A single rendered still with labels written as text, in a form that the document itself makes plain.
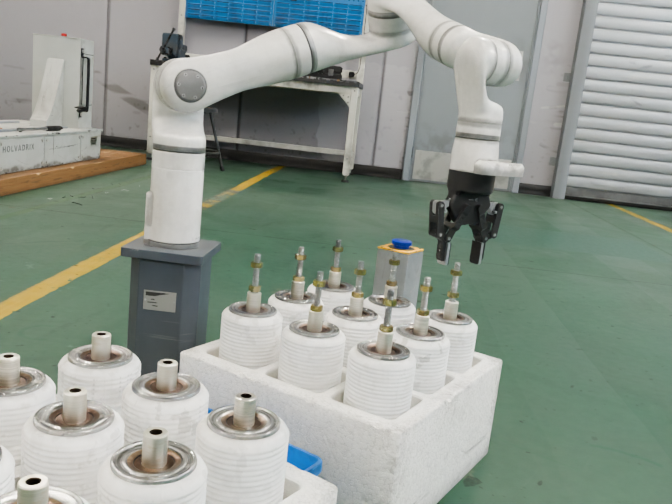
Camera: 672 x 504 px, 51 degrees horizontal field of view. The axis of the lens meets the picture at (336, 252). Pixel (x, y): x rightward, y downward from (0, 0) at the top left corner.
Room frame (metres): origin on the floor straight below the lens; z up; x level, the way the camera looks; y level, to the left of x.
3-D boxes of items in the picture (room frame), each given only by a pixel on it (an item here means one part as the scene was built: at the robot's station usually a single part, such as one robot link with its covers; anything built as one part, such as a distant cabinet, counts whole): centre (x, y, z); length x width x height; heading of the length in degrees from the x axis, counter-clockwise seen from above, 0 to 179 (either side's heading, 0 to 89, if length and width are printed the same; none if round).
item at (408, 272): (1.39, -0.13, 0.16); 0.07 x 0.07 x 0.31; 59
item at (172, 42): (5.50, 1.39, 0.87); 0.41 x 0.17 x 0.25; 177
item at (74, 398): (0.64, 0.24, 0.26); 0.02 x 0.02 x 0.03
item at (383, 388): (0.94, -0.08, 0.16); 0.10 x 0.10 x 0.18
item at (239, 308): (1.06, 0.12, 0.25); 0.08 x 0.08 x 0.01
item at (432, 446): (1.10, -0.04, 0.09); 0.39 x 0.39 x 0.18; 59
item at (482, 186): (1.14, -0.20, 0.46); 0.08 x 0.08 x 0.09
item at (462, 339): (1.14, -0.20, 0.16); 0.10 x 0.10 x 0.18
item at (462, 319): (1.14, -0.20, 0.25); 0.08 x 0.08 x 0.01
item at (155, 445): (0.58, 0.14, 0.26); 0.02 x 0.02 x 0.03
